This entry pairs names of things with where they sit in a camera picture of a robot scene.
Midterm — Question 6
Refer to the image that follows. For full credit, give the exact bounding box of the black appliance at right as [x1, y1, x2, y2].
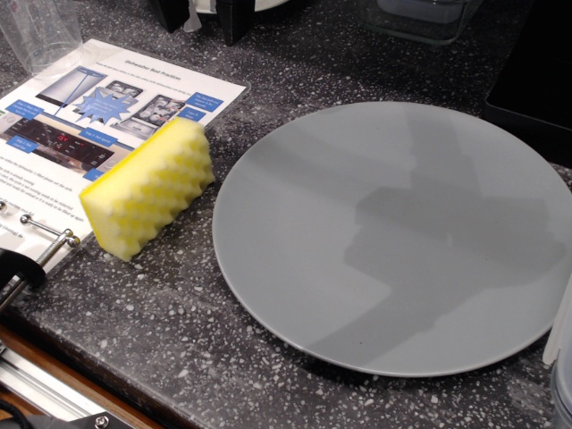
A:
[484, 1, 571, 168]

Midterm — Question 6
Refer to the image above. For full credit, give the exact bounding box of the round grey plate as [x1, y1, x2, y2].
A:
[213, 102, 571, 377]

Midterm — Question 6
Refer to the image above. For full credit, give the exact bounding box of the laminated dishwasher instruction sheet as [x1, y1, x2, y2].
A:
[1, 39, 248, 259]

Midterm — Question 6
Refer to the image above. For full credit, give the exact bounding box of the clear plastic cup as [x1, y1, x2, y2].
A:
[1, 0, 83, 78]

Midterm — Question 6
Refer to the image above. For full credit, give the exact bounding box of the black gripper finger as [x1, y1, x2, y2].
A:
[215, 0, 256, 46]
[154, 0, 190, 33]

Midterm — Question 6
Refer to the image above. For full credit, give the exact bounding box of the aluminium rail with bracket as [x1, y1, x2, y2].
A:
[1, 345, 128, 428]

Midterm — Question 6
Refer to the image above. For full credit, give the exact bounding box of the black cable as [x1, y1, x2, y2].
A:
[0, 397, 28, 429]

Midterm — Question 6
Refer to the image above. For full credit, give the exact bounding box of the yellow ridged foam sponge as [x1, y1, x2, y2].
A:
[80, 117, 215, 261]

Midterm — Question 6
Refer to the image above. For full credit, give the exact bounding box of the clear glass container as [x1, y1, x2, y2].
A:
[357, 0, 483, 46]

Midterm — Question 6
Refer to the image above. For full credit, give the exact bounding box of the white plate at top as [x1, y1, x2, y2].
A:
[193, 0, 289, 14]

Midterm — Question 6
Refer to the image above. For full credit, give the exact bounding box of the metal cutlery handle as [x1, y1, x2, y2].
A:
[182, 0, 202, 33]

